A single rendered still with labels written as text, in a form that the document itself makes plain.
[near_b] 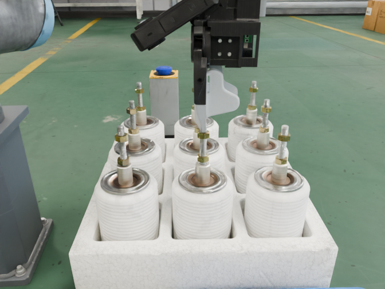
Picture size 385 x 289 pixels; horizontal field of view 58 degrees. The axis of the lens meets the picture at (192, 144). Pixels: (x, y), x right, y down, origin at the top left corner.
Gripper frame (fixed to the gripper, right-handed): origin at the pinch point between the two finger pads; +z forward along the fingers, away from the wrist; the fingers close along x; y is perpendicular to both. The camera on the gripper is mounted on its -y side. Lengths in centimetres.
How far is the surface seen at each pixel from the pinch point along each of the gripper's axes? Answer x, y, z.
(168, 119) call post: 36.5, -9.3, 14.5
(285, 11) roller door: 516, 108, 28
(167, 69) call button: 38.4, -9.5, 1.9
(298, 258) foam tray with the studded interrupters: -6.5, 15.0, 18.6
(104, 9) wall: 481, -157, 24
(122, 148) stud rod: -1.5, -11.0, 3.9
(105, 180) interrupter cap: -1.3, -14.2, 9.5
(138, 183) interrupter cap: -1.8, -8.9, 9.6
